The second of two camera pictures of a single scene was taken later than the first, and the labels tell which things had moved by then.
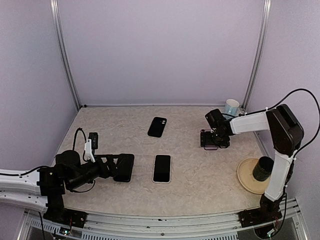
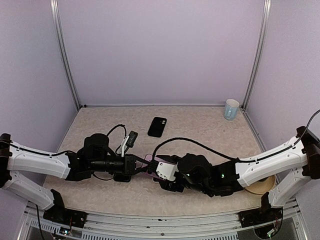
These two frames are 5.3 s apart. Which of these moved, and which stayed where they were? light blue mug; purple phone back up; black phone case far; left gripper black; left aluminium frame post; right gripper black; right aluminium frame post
Moved: left gripper black; right gripper black; purple phone back up
Stayed: black phone case far; light blue mug; right aluminium frame post; left aluminium frame post
